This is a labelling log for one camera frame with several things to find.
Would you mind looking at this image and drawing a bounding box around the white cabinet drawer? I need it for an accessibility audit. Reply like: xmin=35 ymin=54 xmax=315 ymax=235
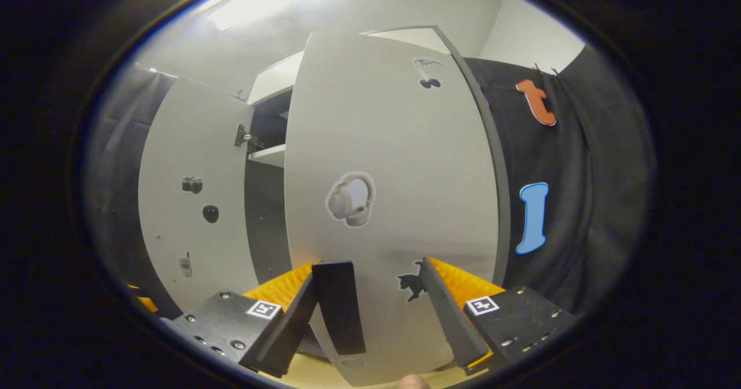
xmin=248 ymin=52 xmax=305 ymax=106

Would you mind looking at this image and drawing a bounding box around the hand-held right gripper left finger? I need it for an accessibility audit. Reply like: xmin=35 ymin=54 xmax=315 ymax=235
xmin=159 ymin=262 xmax=320 ymax=378

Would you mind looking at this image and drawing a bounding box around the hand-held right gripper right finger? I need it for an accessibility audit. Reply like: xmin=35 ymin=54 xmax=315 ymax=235
xmin=420 ymin=257 xmax=577 ymax=376

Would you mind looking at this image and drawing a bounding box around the black backdrop cloth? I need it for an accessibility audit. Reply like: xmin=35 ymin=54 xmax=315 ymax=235
xmin=84 ymin=65 xmax=177 ymax=320
xmin=463 ymin=47 xmax=658 ymax=314

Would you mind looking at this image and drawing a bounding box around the white cabinet door camera sticker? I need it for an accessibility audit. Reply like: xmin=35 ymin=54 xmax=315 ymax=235
xmin=138 ymin=76 xmax=261 ymax=314

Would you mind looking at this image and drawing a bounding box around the white cabinet shelf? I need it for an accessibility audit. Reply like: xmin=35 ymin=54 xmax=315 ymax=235
xmin=248 ymin=144 xmax=287 ymax=168

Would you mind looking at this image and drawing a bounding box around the metal door hinge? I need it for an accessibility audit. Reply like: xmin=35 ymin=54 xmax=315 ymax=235
xmin=234 ymin=124 xmax=264 ymax=149

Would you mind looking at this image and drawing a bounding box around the white and grey cabinet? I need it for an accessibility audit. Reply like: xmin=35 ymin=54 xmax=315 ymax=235
xmin=234 ymin=50 xmax=305 ymax=297

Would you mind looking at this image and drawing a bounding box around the black door handle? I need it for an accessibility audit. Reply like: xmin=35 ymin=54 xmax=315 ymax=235
xmin=311 ymin=260 xmax=367 ymax=356

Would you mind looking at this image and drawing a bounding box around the white cabinet door cat sticker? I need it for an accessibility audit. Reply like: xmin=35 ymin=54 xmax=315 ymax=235
xmin=284 ymin=25 xmax=513 ymax=387

